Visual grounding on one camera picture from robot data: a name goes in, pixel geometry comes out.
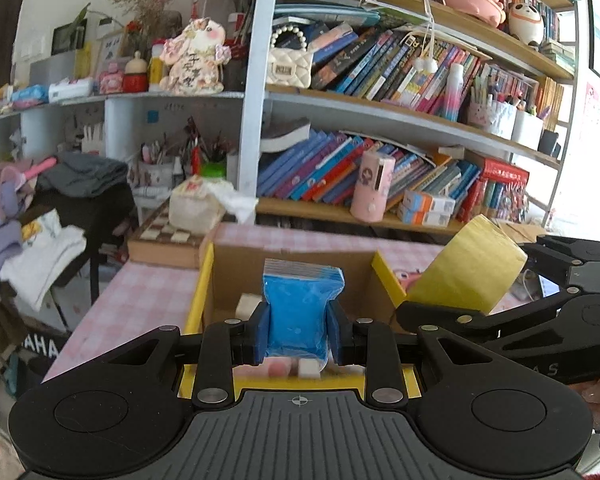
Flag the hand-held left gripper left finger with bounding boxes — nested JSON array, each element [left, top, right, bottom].
[[107, 304, 272, 409]]

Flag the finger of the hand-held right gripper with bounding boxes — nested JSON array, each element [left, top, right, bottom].
[[522, 235, 600, 281], [396, 287, 581, 343]]

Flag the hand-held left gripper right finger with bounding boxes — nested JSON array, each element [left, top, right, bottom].
[[327, 304, 491, 407]]

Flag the blue tissue packet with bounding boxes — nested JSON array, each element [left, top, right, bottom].
[[261, 258, 345, 361]]

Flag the yellow tape roll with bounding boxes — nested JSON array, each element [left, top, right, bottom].
[[407, 214, 529, 317]]

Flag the yellow cardboard box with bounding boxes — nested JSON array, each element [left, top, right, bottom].
[[177, 242, 426, 398]]

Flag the white storage container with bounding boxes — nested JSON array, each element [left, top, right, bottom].
[[511, 107, 544, 151]]

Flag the shiny colourful card pack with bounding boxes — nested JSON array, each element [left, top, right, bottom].
[[485, 180, 528, 223]]

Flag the orange-white small box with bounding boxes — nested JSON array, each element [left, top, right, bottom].
[[397, 206, 452, 228]]

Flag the red boxed book set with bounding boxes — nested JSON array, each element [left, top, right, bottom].
[[467, 157, 530, 223]]

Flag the orange and white boxes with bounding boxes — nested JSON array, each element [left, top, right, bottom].
[[402, 189, 456, 213]]

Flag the wooden chessboard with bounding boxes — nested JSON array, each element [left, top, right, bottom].
[[127, 200, 216, 268]]

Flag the pink cylindrical device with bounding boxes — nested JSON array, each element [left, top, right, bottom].
[[351, 149, 396, 223]]

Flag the clear marker holder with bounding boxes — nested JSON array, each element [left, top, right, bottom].
[[467, 72, 518, 141]]

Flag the row of yellow books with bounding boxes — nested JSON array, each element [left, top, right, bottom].
[[535, 76, 566, 122]]

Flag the row of blue-spined books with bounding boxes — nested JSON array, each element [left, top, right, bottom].
[[257, 130, 481, 211]]

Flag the pink-blue gradient bottle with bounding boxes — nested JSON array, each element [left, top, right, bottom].
[[442, 64, 466, 122]]

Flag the thick paperback book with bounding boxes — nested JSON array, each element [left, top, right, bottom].
[[260, 119, 312, 153]]

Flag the bunch of brushes and pens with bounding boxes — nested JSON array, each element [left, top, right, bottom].
[[140, 117, 241, 166]]

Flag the white-framed wooden bookshelf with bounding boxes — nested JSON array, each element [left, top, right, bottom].
[[235, 0, 581, 241]]

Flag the white printed t-shirt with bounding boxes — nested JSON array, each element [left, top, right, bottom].
[[0, 210, 88, 311]]

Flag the black instrument bag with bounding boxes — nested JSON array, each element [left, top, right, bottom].
[[0, 327, 63, 396]]

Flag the panda plush toy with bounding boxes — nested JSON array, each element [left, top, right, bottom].
[[507, 2, 546, 51]]

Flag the grey folded garment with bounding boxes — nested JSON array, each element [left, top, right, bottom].
[[37, 152, 128, 198]]

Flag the white side shelf unit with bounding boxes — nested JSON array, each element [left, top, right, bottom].
[[0, 91, 246, 201]]

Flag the row of dark mixed books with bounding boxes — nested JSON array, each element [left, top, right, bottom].
[[310, 22, 481, 116]]

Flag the white quilted handbag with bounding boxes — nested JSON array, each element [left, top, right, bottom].
[[266, 25, 313, 92]]

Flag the purple garment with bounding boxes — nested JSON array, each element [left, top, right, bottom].
[[0, 162, 28, 301]]

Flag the floral plush rabbit doll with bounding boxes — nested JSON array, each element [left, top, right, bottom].
[[160, 17, 231, 96]]

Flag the red jar wooden lid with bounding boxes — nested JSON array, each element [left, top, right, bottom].
[[122, 51, 148, 93]]

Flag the yellow-white bottle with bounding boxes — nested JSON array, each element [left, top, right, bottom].
[[148, 42, 165, 86]]

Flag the pink gift box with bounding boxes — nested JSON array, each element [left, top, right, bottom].
[[96, 60, 126, 95]]

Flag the white wipes pack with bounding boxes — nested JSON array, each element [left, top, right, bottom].
[[47, 77, 95, 103]]

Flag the teal flat book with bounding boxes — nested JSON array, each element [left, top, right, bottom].
[[274, 2, 381, 27]]

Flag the blue-pink wipes pack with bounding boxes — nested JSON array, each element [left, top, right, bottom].
[[10, 85, 50, 106]]

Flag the grey box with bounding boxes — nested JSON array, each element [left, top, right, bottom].
[[29, 52, 78, 92]]

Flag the dried flower bouquet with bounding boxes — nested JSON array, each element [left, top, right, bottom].
[[109, 0, 178, 53]]

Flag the white pompom string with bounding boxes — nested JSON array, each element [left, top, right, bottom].
[[412, 25, 438, 73]]

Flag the pink handle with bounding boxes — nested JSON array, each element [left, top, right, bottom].
[[10, 157, 58, 183]]

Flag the black picture frame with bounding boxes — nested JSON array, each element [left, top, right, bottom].
[[51, 20, 88, 56]]

